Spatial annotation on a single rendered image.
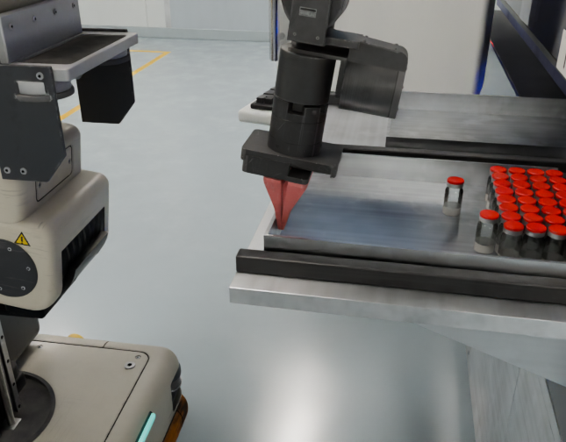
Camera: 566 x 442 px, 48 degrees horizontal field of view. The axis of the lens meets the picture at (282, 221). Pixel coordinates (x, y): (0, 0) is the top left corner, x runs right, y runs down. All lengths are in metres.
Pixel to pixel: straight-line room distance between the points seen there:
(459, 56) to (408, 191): 0.70
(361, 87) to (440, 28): 0.91
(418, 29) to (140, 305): 1.29
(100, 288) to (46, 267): 1.32
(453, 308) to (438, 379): 1.29
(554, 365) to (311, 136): 0.38
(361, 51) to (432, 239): 0.24
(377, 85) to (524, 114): 0.65
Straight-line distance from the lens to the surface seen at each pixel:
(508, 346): 0.77
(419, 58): 1.54
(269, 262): 0.66
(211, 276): 2.33
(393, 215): 0.80
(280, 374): 1.89
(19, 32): 0.94
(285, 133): 0.65
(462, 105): 1.22
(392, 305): 0.63
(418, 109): 1.22
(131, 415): 1.41
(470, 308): 0.64
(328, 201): 0.82
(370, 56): 0.63
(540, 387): 1.06
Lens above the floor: 1.23
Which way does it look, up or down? 27 degrees down
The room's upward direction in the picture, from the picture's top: straight up
